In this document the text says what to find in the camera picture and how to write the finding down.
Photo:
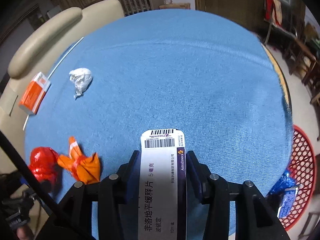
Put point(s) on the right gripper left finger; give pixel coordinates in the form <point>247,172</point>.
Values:
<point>73,217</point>

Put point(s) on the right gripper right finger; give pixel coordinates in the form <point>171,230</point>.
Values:
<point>255,219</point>

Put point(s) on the orange wrapper bag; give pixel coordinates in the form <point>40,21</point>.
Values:
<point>82,168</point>

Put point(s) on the blue foil snack bag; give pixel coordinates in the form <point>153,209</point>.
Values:
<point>287,200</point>

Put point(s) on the white medicine box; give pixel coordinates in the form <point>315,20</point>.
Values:
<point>162,206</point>

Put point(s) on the red plastic bag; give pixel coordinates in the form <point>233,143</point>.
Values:
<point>43,162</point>

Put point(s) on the blue plastic bag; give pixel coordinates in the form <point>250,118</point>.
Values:
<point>285,182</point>

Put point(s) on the white tissue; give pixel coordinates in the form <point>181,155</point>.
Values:
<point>81,78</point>

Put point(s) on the red mesh basket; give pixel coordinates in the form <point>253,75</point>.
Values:
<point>302,168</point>

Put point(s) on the orange white box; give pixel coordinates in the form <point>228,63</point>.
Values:
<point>34,93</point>

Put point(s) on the cream leather sofa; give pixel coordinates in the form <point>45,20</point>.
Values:
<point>40,51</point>

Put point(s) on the blue tablecloth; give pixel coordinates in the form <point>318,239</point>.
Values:
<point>188,70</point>

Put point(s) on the white plastic rod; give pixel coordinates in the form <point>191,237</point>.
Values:
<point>58,101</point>

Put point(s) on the brown cardboard box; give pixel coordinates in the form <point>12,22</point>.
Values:
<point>175,6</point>

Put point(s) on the metal chair with red cloth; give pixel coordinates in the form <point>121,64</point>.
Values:
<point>280,19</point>

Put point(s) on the wooden double door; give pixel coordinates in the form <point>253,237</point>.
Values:
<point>248,13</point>

